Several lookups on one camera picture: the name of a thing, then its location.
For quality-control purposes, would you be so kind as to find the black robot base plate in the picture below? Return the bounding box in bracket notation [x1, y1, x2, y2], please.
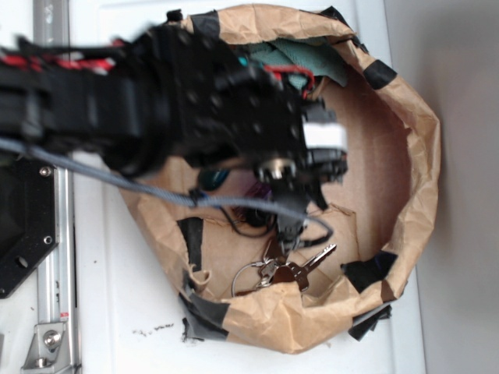
[0, 159, 57, 299]

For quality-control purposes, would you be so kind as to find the brown paper bag bin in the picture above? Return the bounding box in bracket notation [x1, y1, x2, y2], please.
[122, 4, 441, 354]

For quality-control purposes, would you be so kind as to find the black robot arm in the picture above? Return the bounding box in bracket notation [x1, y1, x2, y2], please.
[1, 25, 348, 252]

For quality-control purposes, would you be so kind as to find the silver key pointing right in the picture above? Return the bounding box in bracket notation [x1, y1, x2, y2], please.
[287, 244, 337, 292]

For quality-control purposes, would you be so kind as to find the red black wire bundle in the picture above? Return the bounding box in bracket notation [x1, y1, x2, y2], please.
[0, 37, 129, 75]

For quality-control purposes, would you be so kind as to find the wire key ring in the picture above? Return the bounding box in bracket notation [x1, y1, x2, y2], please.
[231, 261, 274, 299]

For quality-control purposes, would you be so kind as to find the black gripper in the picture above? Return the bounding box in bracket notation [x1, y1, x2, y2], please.
[182, 66, 348, 249]

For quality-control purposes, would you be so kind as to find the aluminium rail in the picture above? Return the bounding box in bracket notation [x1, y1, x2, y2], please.
[31, 0, 82, 374]

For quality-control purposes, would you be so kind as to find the dark green oval case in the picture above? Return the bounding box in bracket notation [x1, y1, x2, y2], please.
[197, 169, 230, 192]

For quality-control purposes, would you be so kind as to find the silver corner bracket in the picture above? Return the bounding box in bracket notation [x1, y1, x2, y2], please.
[19, 323, 72, 373]

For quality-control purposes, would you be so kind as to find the teal terry cloth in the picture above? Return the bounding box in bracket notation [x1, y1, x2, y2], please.
[246, 37, 348, 87]

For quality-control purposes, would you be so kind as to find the grey braided cable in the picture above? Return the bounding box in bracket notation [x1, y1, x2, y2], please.
[0, 136, 335, 246]

